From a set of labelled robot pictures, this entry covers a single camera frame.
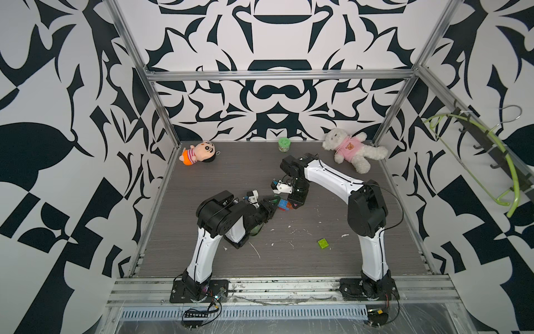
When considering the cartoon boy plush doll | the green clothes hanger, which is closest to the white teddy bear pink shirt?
the green clothes hanger

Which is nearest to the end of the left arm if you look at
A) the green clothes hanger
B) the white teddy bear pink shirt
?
the white teddy bear pink shirt

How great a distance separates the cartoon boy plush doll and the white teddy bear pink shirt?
0.64m

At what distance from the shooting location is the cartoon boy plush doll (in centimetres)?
107

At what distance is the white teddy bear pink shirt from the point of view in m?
1.04

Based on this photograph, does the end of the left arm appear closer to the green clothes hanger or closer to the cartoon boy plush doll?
the cartoon boy plush doll

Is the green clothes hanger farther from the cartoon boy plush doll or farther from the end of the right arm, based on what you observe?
the cartoon boy plush doll

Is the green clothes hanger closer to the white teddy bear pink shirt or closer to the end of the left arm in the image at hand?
the white teddy bear pink shirt

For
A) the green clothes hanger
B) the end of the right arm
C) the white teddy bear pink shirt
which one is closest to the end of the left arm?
the end of the right arm
